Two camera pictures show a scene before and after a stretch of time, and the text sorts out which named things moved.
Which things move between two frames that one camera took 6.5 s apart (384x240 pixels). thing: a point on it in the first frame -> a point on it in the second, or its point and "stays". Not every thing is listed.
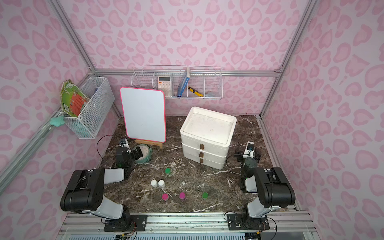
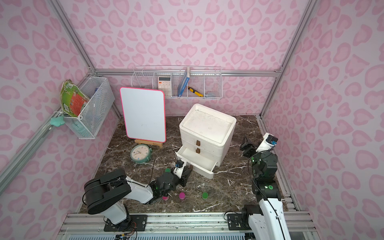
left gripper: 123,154 -> 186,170
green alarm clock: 146,152 stays
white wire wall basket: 191,82 stays
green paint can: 205,195 stays
